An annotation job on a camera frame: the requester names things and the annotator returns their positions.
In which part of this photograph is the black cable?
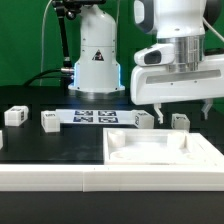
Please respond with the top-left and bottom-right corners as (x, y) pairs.
(22, 68), (74, 88)

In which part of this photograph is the white part left edge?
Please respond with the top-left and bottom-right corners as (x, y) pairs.
(0, 130), (3, 150)

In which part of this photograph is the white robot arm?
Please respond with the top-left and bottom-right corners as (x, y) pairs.
(69, 0), (224, 113)

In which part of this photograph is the white square table top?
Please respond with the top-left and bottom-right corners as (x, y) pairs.
(103, 128), (224, 166)

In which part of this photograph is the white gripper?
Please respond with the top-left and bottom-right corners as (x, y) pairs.
(130, 54), (224, 124)

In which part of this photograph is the white marker sheet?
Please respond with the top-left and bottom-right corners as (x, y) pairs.
(56, 109), (134, 125)

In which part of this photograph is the white U-shaped fence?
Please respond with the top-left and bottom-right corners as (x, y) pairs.
(0, 134), (224, 192)

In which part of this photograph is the white cable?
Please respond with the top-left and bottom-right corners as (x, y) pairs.
(39, 0), (54, 87)

